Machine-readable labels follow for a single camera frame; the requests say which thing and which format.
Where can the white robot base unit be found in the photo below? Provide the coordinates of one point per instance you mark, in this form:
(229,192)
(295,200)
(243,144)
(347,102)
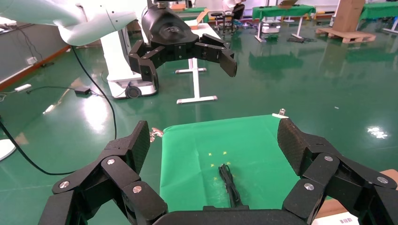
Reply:
(271,28)

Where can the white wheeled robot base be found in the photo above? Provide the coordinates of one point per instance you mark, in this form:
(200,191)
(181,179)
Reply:
(119,68)

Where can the black power adapter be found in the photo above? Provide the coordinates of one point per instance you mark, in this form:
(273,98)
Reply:
(82,90)

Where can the black round stool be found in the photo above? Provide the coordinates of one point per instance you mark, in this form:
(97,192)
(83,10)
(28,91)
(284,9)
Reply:
(217,15)

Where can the green table cloth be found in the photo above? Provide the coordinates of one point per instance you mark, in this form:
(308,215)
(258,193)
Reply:
(248,149)

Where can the white leg table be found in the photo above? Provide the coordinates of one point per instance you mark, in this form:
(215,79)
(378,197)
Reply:
(194,80)

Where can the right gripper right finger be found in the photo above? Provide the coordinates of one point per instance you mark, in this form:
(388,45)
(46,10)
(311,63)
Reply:
(323,174)

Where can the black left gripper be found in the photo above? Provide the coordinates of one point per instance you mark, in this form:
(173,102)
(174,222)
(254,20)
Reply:
(169,31)

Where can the tall cardboard carton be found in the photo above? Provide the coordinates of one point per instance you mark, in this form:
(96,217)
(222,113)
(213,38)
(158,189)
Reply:
(349,15)

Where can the white power strip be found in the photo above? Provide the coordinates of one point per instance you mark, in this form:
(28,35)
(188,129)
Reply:
(23,88)

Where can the wooden pallet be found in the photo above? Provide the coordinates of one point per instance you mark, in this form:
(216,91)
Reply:
(348,35)

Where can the brown cardboard box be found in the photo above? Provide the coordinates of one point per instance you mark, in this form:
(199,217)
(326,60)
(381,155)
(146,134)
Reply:
(330,206)

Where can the green cloth covered table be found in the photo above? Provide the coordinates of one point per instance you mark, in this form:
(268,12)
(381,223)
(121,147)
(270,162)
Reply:
(379,11)
(280,11)

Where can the white wall socket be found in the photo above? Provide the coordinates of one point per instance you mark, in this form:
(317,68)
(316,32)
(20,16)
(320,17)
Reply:
(32,60)

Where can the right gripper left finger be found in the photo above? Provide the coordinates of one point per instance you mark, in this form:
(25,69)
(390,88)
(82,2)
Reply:
(118,174)

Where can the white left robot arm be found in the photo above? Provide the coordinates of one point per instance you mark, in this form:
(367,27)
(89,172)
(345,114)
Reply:
(77,24)

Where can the white round floor base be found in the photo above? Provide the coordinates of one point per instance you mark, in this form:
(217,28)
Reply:
(5,149)

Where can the metal spring clamp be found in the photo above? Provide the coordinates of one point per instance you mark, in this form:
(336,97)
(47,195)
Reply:
(281,114)
(155,133)

